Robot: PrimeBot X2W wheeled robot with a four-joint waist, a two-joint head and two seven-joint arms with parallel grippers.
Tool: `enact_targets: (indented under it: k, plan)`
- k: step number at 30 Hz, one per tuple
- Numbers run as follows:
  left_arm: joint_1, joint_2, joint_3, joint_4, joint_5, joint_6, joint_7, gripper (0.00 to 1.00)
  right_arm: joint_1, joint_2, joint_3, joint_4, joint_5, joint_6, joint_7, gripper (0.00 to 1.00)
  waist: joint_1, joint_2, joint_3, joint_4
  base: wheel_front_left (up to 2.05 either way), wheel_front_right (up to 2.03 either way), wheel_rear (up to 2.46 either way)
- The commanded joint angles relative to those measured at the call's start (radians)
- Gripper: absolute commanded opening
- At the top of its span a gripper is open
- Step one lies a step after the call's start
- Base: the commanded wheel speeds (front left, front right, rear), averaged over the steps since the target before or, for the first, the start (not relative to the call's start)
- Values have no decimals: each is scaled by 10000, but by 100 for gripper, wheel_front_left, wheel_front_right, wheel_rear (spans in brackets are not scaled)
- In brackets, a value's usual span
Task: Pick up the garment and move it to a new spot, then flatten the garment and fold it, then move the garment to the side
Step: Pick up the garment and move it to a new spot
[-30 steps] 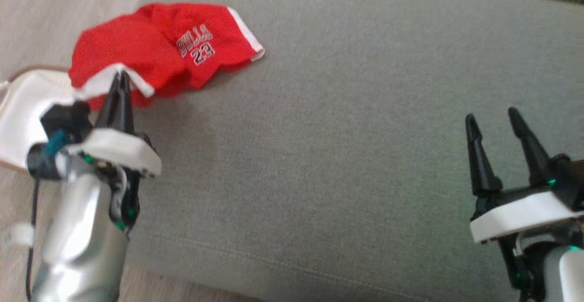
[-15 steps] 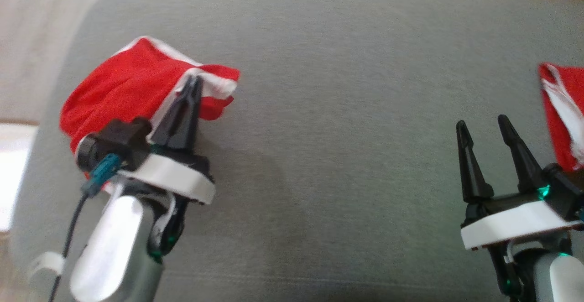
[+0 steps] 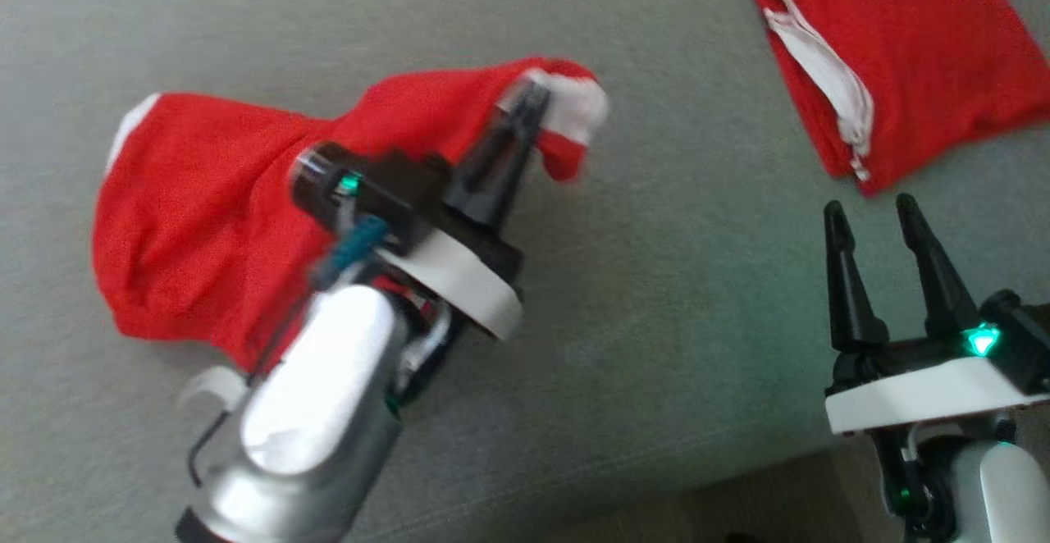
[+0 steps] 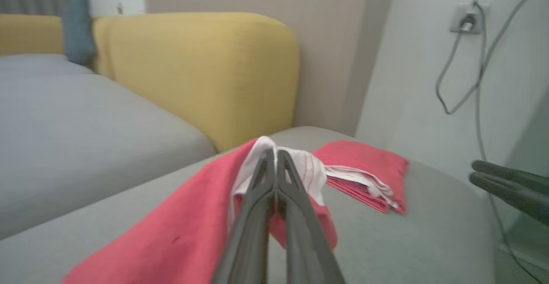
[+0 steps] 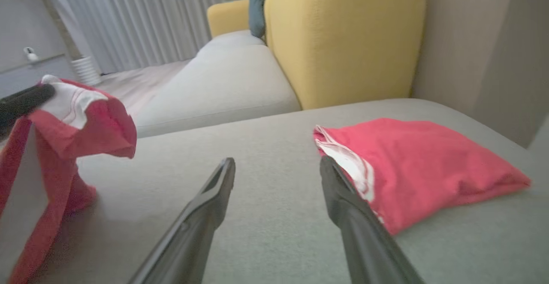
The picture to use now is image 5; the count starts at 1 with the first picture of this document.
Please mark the red Bulls shorts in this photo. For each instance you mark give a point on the red Bulls shorts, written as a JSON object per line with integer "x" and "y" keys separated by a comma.
{"x": 98, "y": 129}

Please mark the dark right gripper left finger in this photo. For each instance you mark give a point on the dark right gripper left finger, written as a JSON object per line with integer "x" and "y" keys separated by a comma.
{"x": 193, "y": 237}

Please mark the white ribbed plant pot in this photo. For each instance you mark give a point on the white ribbed plant pot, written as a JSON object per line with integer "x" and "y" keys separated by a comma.
{"x": 86, "y": 70}

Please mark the brown plant trunk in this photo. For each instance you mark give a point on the brown plant trunk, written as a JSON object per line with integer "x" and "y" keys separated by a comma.
{"x": 55, "y": 18}

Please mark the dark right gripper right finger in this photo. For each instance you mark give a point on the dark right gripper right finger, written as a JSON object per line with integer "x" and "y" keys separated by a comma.
{"x": 364, "y": 241}

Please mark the small yellow sofa cushion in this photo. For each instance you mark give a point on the small yellow sofa cushion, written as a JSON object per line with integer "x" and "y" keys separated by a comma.
{"x": 227, "y": 18}

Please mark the grey cabinet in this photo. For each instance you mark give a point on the grey cabinet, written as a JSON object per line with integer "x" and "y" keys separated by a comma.
{"x": 30, "y": 76}

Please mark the red Bulls 23 jersey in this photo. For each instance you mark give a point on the red Bulls 23 jersey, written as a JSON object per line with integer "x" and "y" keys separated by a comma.
{"x": 429, "y": 168}

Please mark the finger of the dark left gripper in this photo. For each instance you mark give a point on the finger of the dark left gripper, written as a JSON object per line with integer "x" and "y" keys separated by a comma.
{"x": 25, "y": 101}

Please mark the small white camera device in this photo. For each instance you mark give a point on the small white camera device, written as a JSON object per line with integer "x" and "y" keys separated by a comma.
{"x": 31, "y": 54}

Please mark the teal pillow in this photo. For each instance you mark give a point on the teal pillow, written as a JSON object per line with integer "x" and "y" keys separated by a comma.
{"x": 256, "y": 5}

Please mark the white pleated curtain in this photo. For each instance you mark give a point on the white pleated curtain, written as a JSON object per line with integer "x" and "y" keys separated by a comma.
{"x": 150, "y": 18}

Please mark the large grey sofa seat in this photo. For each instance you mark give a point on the large grey sofa seat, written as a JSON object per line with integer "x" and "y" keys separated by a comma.
{"x": 279, "y": 189}

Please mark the large yellow sofa back cushion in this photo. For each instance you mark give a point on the large yellow sofa back cushion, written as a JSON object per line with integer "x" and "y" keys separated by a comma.
{"x": 343, "y": 39}

